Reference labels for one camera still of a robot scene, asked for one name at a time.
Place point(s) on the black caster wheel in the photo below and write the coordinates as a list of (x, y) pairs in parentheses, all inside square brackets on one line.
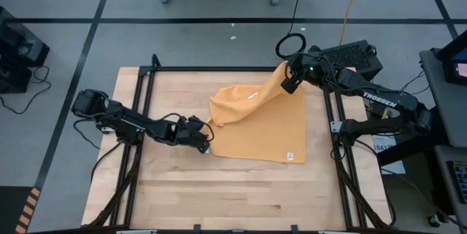
[(434, 221)]

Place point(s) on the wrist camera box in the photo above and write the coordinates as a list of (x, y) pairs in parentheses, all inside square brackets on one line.
[(292, 85), (195, 122)]

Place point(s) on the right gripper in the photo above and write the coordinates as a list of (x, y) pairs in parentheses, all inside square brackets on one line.
[(310, 69)]

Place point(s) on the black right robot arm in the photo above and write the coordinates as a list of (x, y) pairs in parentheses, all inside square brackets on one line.
[(383, 99)]

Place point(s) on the black orange hazard-striped mat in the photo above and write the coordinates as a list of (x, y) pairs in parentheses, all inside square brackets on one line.
[(14, 208)]

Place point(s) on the black perforated computer tower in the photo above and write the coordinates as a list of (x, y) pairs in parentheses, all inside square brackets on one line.
[(354, 55)]

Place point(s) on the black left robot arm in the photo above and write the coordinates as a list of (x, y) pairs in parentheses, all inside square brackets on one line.
[(124, 121)]

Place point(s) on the white paper sheet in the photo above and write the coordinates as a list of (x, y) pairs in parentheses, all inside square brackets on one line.
[(385, 148)]

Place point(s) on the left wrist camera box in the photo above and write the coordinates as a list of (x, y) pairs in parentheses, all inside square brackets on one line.
[(195, 122)]

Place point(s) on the grey side table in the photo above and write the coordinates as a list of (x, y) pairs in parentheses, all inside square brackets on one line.
[(443, 190)]

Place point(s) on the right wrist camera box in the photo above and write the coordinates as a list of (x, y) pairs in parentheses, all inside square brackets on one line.
[(292, 85)]

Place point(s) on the black equipment stack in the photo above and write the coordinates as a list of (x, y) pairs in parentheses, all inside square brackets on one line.
[(18, 51)]

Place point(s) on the orange waffle-weave towel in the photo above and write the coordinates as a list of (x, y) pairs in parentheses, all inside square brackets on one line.
[(262, 132)]

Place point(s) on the grey cart top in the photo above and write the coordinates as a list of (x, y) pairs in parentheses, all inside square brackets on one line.
[(441, 110)]

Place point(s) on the black keyboard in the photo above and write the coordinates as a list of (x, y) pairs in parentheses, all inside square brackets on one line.
[(460, 181)]

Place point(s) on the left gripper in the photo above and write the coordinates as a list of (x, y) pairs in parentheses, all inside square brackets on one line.
[(189, 137)]

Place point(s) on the black screen with pink display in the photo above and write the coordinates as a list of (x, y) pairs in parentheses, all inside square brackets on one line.
[(456, 62)]

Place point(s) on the white towel label tag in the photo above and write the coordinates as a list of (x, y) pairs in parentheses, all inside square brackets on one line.
[(290, 156)]

